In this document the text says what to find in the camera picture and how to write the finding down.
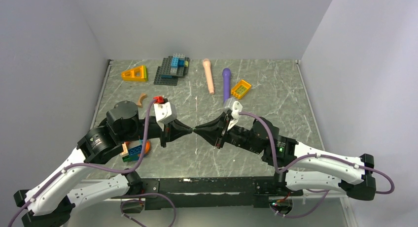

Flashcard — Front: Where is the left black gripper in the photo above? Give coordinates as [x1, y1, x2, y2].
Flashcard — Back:
[119, 117, 193, 147]

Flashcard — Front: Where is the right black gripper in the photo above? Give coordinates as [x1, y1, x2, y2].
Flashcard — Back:
[194, 111, 263, 154]

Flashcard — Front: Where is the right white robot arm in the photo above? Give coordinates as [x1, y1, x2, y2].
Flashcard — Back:
[193, 113, 376, 201]

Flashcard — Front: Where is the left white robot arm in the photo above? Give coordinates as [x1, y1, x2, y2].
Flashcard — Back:
[14, 97, 192, 227]

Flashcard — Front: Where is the orange curved track piece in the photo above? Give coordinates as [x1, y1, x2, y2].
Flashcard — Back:
[128, 140, 150, 161]

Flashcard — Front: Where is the wooden arch block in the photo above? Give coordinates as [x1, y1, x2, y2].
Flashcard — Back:
[137, 93, 147, 108]

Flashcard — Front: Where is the blue toy brick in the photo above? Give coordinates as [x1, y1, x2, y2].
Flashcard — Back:
[128, 145, 142, 157]

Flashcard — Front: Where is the yellow grid brick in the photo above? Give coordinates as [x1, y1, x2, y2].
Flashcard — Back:
[231, 80, 252, 99]

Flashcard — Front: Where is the beige toy brick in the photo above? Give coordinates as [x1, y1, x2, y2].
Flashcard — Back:
[120, 142, 129, 156]

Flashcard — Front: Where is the green toy brick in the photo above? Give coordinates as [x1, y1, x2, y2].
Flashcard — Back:
[122, 156, 135, 162]

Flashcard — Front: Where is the purple toy microphone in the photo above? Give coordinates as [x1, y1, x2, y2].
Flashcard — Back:
[222, 68, 231, 102]

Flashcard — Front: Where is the grey blue brick stack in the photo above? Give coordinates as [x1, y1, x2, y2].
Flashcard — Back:
[153, 53, 190, 86]

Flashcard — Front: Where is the black base bar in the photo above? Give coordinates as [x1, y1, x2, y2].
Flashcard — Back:
[121, 176, 303, 210]

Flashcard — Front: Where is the orange yellow triangular block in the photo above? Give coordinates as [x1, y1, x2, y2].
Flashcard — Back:
[121, 65, 148, 82]

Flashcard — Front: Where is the pink toy microphone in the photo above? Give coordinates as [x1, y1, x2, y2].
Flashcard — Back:
[202, 59, 215, 95]

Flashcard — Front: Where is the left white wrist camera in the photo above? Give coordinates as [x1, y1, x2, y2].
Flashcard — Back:
[153, 96, 177, 125]

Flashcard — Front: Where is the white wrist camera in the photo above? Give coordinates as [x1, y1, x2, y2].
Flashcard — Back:
[153, 96, 177, 125]
[224, 97, 243, 131]

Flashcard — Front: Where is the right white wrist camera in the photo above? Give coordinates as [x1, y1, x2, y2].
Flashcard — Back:
[224, 97, 243, 131]

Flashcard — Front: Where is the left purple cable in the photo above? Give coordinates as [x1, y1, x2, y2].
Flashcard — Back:
[7, 98, 161, 227]

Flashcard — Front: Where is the purple cable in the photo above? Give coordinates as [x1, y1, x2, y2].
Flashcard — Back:
[7, 98, 161, 227]
[240, 111, 395, 195]

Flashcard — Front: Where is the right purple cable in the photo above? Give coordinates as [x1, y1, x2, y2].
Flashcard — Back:
[240, 111, 395, 195]

